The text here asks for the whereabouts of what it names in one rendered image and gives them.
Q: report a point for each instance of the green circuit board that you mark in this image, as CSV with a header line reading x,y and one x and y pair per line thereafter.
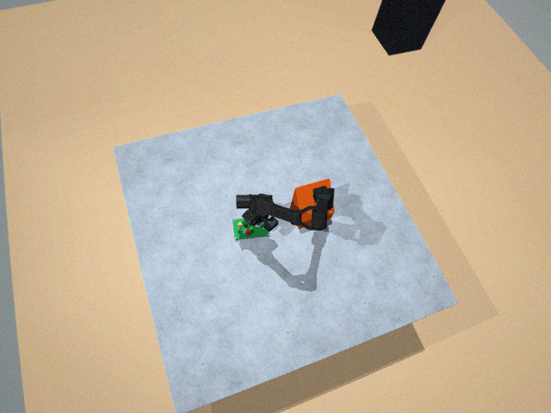
x,y
243,230

